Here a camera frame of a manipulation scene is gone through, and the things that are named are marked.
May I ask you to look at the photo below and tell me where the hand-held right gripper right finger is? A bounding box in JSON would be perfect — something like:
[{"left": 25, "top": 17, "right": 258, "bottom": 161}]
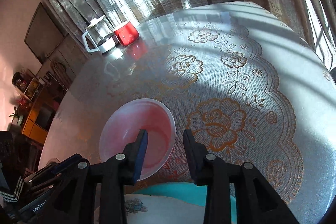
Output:
[{"left": 183, "top": 129, "right": 300, "bottom": 224}]

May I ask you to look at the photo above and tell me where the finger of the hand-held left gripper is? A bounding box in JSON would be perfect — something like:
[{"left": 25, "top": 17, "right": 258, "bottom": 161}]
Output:
[{"left": 24, "top": 154, "right": 88, "bottom": 191}]

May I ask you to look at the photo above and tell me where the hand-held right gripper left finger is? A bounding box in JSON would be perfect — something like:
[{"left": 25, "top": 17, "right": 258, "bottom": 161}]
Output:
[{"left": 46, "top": 129, "right": 149, "bottom": 224}]

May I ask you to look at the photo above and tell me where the teal plate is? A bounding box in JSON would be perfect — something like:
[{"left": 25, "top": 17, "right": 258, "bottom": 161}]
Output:
[{"left": 126, "top": 181, "right": 237, "bottom": 224}]

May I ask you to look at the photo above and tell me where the red plastic bowl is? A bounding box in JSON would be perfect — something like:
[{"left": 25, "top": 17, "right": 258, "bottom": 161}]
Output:
[{"left": 99, "top": 98, "right": 176, "bottom": 182}]

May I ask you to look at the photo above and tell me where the white dragon print plate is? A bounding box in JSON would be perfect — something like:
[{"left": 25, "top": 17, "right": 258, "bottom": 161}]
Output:
[{"left": 94, "top": 194, "right": 206, "bottom": 224}]

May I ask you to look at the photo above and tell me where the green potted plant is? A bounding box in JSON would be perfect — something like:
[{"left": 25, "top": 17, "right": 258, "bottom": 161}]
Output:
[{"left": 9, "top": 106, "right": 25, "bottom": 126}]

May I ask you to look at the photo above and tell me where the orange wooden cabinet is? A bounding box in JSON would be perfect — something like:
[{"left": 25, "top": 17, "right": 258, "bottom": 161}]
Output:
[{"left": 21, "top": 88, "right": 57, "bottom": 139}]

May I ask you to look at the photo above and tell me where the gold floral lace tablecloth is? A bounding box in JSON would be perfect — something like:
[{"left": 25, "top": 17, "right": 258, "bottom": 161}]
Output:
[{"left": 38, "top": 1, "right": 336, "bottom": 224}]

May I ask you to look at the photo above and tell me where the red mug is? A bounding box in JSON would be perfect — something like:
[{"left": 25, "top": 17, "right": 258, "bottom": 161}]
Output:
[{"left": 113, "top": 21, "right": 139, "bottom": 46}]

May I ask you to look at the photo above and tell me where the glass pitcher white base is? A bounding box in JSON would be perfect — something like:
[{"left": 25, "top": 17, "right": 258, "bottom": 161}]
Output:
[{"left": 81, "top": 15, "right": 117, "bottom": 54}]

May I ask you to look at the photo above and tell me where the barred window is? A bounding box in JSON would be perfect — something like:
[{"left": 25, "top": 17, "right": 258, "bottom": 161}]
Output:
[{"left": 297, "top": 0, "right": 336, "bottom": 69}]

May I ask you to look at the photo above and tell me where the dark framed wall panel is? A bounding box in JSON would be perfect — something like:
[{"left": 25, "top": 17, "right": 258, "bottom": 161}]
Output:
[{"left": 24, "top": 2, "right": 67, "bottom": 65}]

